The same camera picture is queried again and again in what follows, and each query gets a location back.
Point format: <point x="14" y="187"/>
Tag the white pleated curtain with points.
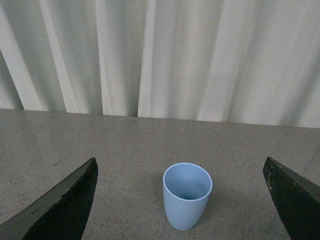
<point x="241" y="61"/>

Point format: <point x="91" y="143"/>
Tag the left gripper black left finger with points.
<point x="61" y="213"/>

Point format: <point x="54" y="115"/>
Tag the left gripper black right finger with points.
<point x="296" y="199"/>

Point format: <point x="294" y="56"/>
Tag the light blue plastic cup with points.
<point x="186" y="190"/>

